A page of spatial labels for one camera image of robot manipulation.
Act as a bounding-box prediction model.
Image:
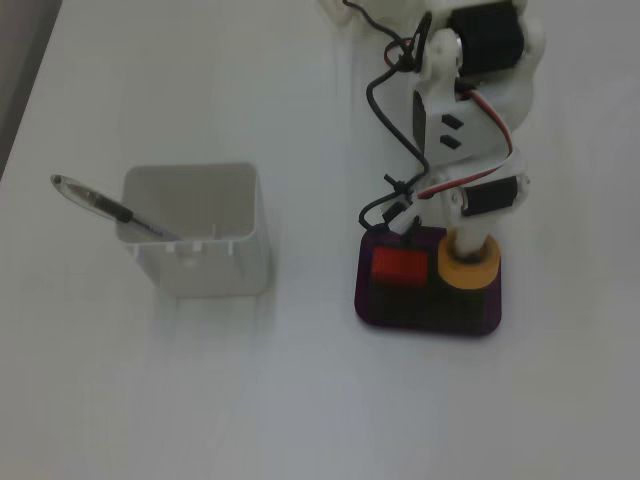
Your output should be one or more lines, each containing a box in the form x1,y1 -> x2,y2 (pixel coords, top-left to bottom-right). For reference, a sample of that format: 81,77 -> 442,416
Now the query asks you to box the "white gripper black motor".
382,154 -> 531,262

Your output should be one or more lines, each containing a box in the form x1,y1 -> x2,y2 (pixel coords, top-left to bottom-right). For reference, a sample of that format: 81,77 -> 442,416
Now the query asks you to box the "yellow tape roll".
437,234 -> 501,291

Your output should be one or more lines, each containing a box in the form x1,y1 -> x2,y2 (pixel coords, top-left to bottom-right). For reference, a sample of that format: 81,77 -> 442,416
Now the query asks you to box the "red block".
372,246 -> 430,287

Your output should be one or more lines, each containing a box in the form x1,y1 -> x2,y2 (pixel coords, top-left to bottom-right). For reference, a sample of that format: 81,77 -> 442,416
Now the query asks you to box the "purple metal tray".
353,225 -> 504,339

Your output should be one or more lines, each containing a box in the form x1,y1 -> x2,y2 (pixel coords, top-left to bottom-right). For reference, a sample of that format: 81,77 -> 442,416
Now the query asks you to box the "white plastic pen holder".
115,161 -> 272,299

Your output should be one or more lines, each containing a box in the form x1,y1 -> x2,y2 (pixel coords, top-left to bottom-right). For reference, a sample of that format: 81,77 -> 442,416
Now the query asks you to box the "black ballpoint pen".
49,173 -> 182,241

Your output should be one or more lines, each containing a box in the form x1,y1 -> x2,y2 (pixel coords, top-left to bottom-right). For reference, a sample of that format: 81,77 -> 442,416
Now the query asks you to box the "red servo wire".
383,38 -> 516,199

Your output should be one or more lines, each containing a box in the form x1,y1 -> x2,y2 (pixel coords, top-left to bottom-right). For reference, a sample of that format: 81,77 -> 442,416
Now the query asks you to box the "black cable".
342,0 -> 434,231

